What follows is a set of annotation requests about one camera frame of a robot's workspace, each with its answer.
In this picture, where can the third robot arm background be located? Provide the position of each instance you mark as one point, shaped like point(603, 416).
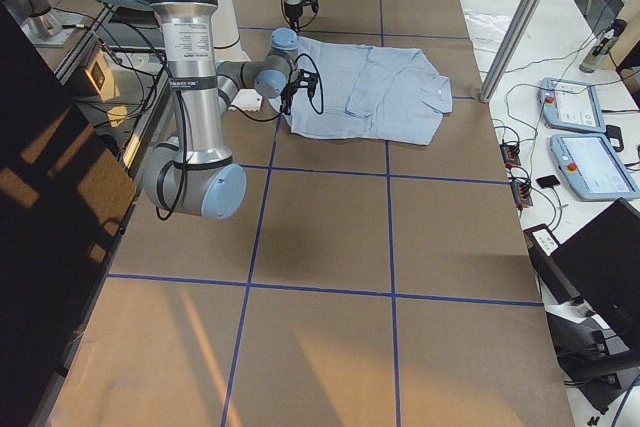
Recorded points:
point(42, 24)

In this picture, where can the aluminium frame post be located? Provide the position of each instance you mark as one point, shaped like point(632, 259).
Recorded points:
point(522, 16)

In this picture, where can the dark panel at left edge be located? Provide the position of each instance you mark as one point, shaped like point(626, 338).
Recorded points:
point(63, 198)

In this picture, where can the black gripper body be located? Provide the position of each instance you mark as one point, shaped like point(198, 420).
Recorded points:
point(288, 93)
point(292, 12)

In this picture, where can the black monitor with stand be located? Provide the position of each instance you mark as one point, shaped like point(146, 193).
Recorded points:
point(596, 268)

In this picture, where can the light blue button-up shirt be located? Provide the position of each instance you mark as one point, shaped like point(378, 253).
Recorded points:
point(371, 92)

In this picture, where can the blue teach pendant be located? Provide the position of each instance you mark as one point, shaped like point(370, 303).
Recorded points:
point(571, 105)
point(592, 168)

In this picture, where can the upper blue teach pendant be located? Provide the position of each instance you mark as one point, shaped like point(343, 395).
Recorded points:
point(571, 105)

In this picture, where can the lower blue teach pendant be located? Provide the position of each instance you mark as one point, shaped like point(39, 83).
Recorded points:
point(592, 168)

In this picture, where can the orange black usb hub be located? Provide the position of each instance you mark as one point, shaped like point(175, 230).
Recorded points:
point(510, 155)

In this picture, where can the clear plastic bag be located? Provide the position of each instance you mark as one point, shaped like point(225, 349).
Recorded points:
point(486, 31)

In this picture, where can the white camera mast with base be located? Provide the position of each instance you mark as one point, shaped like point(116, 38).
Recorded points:
point(226, 46)

